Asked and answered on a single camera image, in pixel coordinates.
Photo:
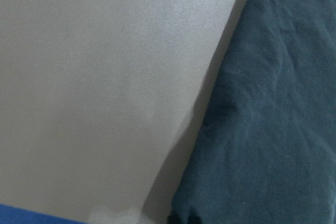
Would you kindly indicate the black printed t-shirt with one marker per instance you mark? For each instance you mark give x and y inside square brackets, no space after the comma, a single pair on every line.
[265,152]

